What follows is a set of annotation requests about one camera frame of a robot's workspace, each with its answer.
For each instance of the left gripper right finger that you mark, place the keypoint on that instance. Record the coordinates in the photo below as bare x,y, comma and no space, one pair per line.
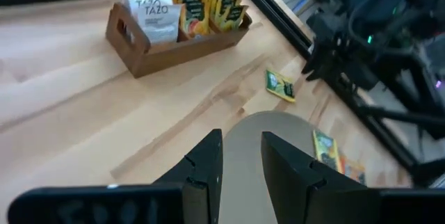
295,189

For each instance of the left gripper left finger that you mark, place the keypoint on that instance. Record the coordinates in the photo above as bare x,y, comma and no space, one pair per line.
205,168

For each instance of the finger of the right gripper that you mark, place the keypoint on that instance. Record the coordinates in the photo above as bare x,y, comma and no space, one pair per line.
325,77
316,62

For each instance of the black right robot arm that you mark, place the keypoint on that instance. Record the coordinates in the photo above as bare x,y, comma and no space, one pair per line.
417,8

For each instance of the brown wooden tea box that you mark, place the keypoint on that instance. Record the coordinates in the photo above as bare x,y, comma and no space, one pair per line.
167,57

